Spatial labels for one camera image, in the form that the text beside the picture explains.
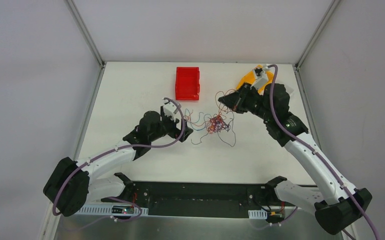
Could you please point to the white cable duct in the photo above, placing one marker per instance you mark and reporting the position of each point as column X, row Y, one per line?
column 118, row 210
column 257, row 214

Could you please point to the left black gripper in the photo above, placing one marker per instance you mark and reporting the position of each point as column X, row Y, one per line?
column 176, row 129

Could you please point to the clear white plastic bin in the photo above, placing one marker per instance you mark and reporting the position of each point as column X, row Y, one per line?
column 289, row 90

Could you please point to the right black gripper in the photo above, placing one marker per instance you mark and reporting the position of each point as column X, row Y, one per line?
column 240, row 102

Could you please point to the left white cable duct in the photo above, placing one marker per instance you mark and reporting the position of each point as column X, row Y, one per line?
column 118, row 210

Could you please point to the yellow plastic bin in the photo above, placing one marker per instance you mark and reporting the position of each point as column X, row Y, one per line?
column 249, row 79

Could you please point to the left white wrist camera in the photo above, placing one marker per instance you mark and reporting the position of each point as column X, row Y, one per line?
column 170, row 108

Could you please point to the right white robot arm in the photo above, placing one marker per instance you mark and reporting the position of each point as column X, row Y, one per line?
column 338, row 203

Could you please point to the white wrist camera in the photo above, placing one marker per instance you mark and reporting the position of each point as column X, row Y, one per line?
column 170, row 108
column 261, row 79

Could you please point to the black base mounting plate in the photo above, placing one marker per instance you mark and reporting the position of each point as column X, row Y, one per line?
column 209, row 200

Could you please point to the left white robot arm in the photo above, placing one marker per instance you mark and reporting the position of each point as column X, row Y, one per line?
column 76, row 182

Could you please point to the red plastic bin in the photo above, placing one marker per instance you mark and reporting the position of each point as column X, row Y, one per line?
column 187, row 83

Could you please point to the right white cable duct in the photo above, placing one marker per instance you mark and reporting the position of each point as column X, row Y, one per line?
column 257, row 214

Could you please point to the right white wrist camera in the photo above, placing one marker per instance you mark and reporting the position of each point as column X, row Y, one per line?
column 261, row 79

